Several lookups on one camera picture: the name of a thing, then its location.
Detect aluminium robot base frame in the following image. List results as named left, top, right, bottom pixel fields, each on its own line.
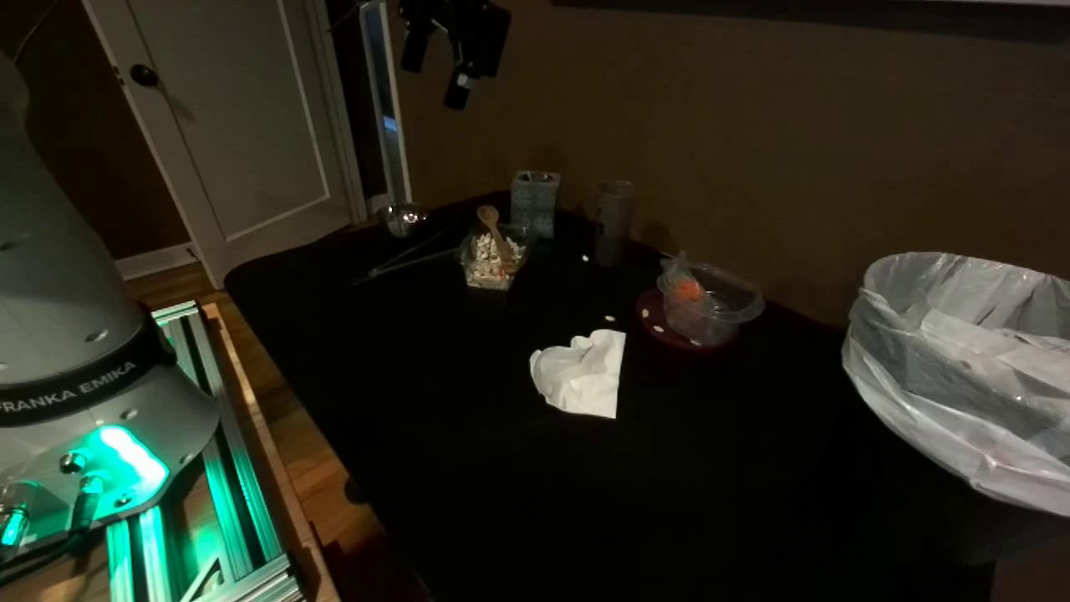
left=0, top=297, right=341, bottom=602

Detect white crumpled napkin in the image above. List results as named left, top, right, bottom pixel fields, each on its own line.
left=527, top=327, right=627, bottom=418

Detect clear bowl with red lid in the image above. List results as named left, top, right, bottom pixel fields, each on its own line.
left=638, top=259, right=767, bottom=350

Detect trash bin with plastic liner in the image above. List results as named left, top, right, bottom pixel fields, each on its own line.
left=844, top=250, right=1070, bottom=519

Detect wooden cooking spoon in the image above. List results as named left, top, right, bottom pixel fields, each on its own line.
left=476, top=206, right=501, bottom=247

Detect clear drinking glass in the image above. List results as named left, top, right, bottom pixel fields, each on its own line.
left=595, top=180, right=636, bottom=268

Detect round metal lid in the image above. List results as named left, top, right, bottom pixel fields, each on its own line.
left=386, top=206, right=425, bottom=238

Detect white panel door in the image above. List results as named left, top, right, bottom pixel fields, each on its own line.
left=79, top=0, right=368, bottom=286

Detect black camera on stand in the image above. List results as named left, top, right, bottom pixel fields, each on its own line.
left=397, top=0, right=513, bottom=111

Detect patterned tissue box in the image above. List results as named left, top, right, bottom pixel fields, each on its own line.
left=513, top=171, right=558, bottom=238

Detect clear lunchbox with seeds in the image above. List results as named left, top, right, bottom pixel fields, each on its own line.
left=463, top=235, right=526, bottom=291

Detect metal tongs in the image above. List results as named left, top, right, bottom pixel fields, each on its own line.
left=368, top=246, right=463, bottom=277

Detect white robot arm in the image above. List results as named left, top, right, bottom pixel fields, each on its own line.
left=0, top=58, right=222, bottom=567

